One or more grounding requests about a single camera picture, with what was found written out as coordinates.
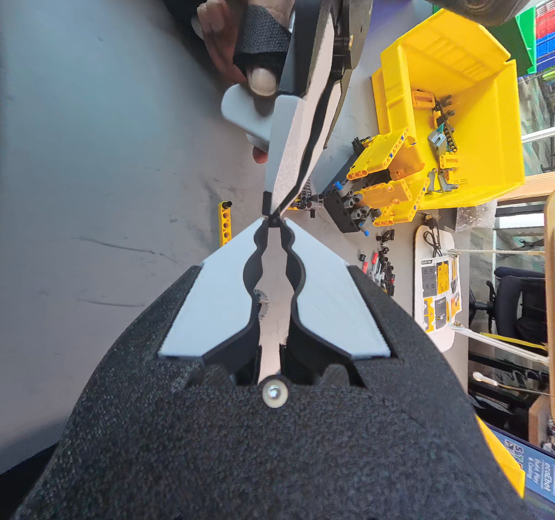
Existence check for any bubble wrap sheet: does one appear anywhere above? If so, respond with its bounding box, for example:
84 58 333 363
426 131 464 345
455 203 497 231

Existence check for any black cable with plug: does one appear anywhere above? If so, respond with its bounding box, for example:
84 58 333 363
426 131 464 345
421 212 443 257

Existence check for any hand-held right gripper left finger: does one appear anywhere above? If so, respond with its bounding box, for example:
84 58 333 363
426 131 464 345
157 218 266 362

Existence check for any yellow grey lego claw assembly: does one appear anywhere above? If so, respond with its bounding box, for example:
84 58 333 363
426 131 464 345
288 184 326 219

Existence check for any empty yellow storage bin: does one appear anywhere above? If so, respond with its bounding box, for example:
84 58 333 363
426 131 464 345
477 416 526 499

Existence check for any yellow lego beam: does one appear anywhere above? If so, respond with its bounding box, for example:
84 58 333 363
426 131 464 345
218 200 233 248

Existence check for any green storage bin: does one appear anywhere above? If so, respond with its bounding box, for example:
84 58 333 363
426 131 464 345
490 6 538 74

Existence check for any yellow bin with large parts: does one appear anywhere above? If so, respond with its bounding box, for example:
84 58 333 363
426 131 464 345
371 6 525 211

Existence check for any yellow grey sticker sheet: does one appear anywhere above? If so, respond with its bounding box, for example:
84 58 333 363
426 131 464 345
420 255 464 334

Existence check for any black office chair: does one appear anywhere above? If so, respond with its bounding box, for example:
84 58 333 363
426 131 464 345
486 266 548 339

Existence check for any person's left hand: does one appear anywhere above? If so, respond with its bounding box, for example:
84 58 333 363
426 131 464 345
191 0 301 165

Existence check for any blue toy set box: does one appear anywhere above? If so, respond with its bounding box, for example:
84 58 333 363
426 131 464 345
499 427 555 520

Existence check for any large yellow black lego model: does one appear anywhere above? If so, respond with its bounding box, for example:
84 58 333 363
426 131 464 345
325 127 428 233

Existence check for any pile of small lego pieces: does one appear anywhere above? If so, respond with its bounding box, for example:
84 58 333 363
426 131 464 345
358 229 397 297

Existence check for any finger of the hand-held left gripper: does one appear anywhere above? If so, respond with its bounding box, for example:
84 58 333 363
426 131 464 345
279 77 344 218
261 19 340 219

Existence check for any book stand with white base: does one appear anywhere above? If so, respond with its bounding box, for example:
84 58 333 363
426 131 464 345
414 191 555 369

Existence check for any stack of red blue crates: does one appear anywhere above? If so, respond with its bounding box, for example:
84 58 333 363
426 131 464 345
533 0 555 72

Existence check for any heap of large lego parts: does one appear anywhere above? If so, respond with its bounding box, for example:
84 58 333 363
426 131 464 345
410 89 471 196

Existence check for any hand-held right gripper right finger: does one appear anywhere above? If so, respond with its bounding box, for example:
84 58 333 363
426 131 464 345
280 218 392 361

